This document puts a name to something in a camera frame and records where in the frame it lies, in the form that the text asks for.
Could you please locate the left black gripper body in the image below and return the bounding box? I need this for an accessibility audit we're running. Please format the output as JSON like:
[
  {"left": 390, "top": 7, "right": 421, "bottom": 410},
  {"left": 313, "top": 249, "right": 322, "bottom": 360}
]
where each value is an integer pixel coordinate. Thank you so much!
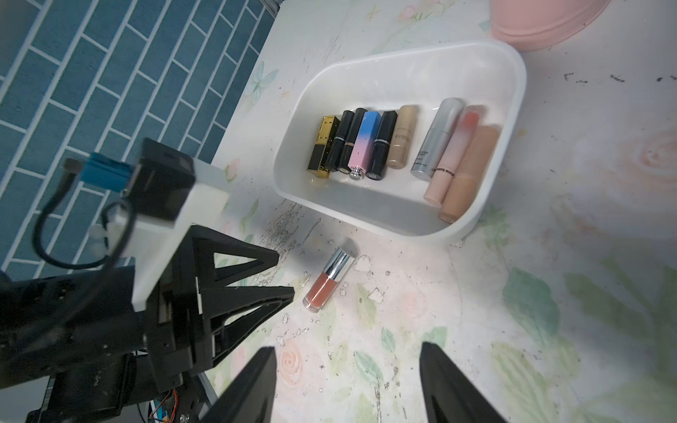
[{"left": 0, "top": 247, "right": 218, "bottom": 423}]

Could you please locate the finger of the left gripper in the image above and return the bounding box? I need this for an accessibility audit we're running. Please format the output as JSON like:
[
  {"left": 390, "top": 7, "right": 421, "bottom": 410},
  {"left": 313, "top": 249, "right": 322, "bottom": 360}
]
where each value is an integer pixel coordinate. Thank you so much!
[
  {"left": 187, "top": 225, "right": 280, "bottom": 289},
  {"left": 202, "top": 287, "right": 294, "bottom": 365}
]

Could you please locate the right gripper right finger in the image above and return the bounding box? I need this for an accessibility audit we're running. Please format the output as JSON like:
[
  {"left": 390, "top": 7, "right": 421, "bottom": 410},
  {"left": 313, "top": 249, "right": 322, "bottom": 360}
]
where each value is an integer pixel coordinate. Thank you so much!
[{"left": 420, "top": 342, "right": 506, "bottom": 423}]

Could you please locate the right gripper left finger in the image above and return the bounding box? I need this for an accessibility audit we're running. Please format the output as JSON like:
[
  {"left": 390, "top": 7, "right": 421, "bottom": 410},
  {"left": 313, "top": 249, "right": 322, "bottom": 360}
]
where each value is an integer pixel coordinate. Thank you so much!
[{"left": 199, "top": 347, "right": 277, "bottom": 423}]

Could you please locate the red lip gloss tube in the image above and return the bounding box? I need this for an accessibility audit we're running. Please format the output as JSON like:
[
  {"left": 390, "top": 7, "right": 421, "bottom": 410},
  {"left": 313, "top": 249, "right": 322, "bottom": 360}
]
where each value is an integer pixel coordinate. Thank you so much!
[{"left": 303, "top": 248, "right": 355, "bottom": 313}]

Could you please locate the gold black lipstick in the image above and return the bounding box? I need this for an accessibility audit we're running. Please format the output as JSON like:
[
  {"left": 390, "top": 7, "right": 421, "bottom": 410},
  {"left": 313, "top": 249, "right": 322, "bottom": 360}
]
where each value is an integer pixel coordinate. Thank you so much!
[{"left": 307, "top": 116, "right": 340, "bottom": 178}]

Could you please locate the black lipstick front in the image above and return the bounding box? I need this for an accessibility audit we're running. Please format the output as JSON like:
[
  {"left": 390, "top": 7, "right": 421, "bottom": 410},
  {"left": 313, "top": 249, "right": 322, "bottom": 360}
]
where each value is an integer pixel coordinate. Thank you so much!
[{"left": 366, "top": 110, "right": 398, "bottom": 181}]

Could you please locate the blue pink lipstick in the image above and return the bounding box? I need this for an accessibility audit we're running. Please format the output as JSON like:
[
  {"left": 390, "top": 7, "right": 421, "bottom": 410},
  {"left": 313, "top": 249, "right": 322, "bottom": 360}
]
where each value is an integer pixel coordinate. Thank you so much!
[{"left": 348, "top": 111, "right": 382, "bottom": 181}]

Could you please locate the pink lip gloss tube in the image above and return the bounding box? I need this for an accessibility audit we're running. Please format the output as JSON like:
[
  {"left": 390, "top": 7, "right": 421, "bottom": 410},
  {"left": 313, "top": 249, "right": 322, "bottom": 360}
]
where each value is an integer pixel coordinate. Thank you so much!
[{"left": 424, "top": 106, "right": 483, "bottom": 207}]

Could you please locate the tan lipstick tube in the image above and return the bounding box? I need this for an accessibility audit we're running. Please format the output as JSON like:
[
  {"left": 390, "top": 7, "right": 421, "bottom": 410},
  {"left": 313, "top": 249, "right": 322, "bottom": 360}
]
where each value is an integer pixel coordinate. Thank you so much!
[{"left": 438, "top": 126, "right": 500, "bottom": 224}]

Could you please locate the white plastic storage box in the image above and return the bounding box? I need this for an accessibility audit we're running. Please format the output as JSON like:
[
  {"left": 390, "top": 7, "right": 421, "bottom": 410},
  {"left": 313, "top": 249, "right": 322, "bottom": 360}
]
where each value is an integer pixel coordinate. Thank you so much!
[{"left": 273, "top": 40, "right": 527, "bottom": 244}]

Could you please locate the silver gold lipstick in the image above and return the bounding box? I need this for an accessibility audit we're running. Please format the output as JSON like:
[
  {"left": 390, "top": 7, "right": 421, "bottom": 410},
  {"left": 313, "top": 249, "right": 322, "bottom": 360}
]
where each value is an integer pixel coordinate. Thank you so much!
[{"left": 386, "top": 105, "right": 419, "bottom": 169}]

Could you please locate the silver lip gloss tube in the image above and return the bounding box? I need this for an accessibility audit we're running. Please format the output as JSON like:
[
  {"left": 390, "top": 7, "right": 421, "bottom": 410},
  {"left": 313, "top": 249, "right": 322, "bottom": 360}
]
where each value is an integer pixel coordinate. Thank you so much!
[{"left": 411, "top": 98, "right": 465, "bottom": 182}]

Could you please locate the floral table mat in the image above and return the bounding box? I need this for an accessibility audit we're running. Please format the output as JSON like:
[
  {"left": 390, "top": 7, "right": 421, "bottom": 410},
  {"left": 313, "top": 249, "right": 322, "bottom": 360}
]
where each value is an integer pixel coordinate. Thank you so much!
[{"left": 207, "top": 1, "right": 676, "bottom": 422}]

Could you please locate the pink pen cup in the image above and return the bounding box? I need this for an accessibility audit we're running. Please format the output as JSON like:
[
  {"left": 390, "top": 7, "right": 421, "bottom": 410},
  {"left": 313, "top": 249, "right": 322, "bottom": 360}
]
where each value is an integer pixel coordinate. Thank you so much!
[{"left": 489, "top": 0, "right": 609, "bottom": 51}]

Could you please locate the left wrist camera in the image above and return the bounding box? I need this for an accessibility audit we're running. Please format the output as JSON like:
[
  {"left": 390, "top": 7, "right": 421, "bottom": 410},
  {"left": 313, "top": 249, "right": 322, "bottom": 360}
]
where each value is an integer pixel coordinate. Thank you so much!
[{"left": 79, "top": 139, "right": 229, "bottom": 311}]

